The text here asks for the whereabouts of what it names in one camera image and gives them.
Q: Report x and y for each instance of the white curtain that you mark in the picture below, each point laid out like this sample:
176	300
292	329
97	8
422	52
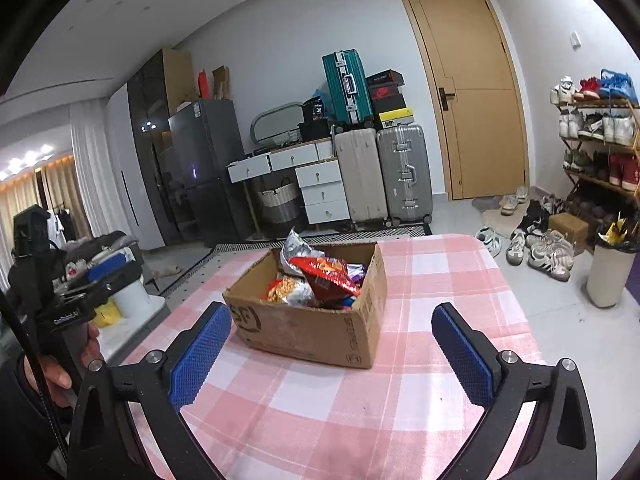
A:
90	175

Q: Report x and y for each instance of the pile of loose sneakers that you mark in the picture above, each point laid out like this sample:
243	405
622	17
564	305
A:
545	252

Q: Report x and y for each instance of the grey door mat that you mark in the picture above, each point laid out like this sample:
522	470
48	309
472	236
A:
484	202

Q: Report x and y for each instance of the yellow wrapper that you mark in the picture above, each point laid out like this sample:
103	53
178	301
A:
615	232

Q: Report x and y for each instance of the beige suitcase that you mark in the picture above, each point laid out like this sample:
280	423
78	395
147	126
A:
362	175

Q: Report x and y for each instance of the row of ceiling spotlights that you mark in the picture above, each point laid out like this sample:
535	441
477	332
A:
30	156

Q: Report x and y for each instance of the white pedal bin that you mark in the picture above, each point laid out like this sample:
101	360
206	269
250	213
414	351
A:
135	295

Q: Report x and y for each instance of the pink checked tablecloth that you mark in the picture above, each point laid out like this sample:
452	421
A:
430	280

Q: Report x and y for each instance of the beige door mat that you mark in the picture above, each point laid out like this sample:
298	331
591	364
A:
500	222

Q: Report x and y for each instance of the grey framed oval mirror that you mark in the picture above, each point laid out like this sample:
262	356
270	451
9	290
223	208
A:
272	122

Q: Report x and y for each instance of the white and red snack packet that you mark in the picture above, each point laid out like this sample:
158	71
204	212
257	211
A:
287	292

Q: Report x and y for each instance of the brown paper bag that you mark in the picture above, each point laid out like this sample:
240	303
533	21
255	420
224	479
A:
221	82

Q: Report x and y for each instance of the teal suitcase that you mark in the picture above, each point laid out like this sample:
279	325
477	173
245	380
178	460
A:
347	87

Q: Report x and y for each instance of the small black printed box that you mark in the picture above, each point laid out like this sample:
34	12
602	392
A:
315	110

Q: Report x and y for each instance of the red crimped snack packet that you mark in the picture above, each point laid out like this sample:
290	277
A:
325	277

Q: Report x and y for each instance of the black bag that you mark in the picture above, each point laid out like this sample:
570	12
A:
316	131

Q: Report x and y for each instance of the small purple red snack packet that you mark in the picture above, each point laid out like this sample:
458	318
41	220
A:
357	273

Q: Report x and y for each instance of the person's left hand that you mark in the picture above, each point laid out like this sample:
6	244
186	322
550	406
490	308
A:
52	372

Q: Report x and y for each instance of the woven laundry basket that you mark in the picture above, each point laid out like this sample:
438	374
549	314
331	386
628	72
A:
277	207

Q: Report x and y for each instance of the dark grey fridge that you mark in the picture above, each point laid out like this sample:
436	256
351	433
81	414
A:
210	170

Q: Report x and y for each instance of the wooden shoe rack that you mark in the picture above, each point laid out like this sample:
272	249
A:
600	180

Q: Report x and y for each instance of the black shoebox with red stripe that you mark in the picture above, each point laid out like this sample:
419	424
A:
385	78

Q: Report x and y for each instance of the red paper bag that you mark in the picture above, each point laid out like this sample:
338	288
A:
203	85

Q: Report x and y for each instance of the small brown cardboard box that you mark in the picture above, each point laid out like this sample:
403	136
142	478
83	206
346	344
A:
570	232

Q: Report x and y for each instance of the beige curtain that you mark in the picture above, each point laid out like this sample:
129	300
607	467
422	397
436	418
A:
20	200

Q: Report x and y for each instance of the pair of beige slippers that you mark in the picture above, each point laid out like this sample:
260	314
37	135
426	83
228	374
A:
167	271

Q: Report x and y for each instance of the cream trash bin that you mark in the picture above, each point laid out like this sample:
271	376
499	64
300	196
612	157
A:
607	277

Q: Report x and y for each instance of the yellow plastic bag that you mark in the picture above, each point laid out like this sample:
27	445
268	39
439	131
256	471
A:
107	314

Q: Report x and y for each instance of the person's left forearm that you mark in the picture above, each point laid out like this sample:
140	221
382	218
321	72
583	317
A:
25	430

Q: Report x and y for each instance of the clothes rack with garments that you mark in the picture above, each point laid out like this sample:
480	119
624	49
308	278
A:
62	225

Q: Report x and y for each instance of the plain black shoebox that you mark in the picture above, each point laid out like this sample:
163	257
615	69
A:
390	104

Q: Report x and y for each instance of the white desk with drawers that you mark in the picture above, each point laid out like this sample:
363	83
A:
320	185

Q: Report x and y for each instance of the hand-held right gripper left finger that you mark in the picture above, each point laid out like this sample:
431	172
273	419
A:
197	355

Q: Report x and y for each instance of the pile of dark clothes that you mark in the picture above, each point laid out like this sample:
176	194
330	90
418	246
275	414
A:
100	250

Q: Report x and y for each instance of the dark shoebox with red logo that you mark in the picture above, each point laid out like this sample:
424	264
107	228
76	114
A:
385	92

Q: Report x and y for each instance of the tan wooden door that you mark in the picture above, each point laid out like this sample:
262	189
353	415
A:
475	110

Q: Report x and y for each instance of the shoe rack with shoes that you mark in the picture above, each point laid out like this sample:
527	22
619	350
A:
607	127

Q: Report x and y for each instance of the purple and white snack packet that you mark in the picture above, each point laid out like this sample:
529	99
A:
296	252

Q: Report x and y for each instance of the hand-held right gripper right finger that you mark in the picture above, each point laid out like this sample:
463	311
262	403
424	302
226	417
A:
465	355

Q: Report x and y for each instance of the yellow and black shoebox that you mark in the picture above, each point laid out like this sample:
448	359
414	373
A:
395	118

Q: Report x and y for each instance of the silver suitcase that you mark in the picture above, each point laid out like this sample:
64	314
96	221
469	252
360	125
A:
405	172

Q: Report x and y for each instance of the dark glass cabinet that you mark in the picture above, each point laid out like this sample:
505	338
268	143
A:
150	135

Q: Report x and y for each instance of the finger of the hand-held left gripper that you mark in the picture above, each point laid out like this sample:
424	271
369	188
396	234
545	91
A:
107	266
120	277

